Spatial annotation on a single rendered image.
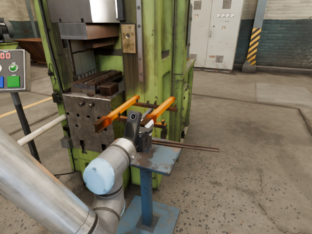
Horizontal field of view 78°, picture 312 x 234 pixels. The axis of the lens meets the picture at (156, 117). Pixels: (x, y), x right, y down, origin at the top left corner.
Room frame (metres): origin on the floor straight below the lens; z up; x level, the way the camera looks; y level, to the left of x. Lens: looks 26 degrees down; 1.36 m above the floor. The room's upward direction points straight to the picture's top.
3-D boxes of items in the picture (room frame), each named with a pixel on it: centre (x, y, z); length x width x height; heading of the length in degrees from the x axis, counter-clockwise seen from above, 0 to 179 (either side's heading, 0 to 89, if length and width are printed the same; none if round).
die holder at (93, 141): (1.50, 0.40, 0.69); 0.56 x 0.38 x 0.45; 163
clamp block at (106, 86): (1.31, 0.33, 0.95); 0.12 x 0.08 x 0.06; 163
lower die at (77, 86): (1.51, 0.45, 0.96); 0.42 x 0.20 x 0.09; 163
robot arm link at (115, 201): (0.44, 0.15, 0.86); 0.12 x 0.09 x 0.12; 178
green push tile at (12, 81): (1.28, 0.96, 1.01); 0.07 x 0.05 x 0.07; 98
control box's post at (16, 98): (1.40, 1.07, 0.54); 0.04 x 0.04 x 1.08; 73
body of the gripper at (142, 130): (0.61, 0.08, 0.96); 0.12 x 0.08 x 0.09; 158
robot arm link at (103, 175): (0.45, 0.14, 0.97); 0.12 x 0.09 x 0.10; 158
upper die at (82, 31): (1.51, 0.45, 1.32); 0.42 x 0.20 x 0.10; 163
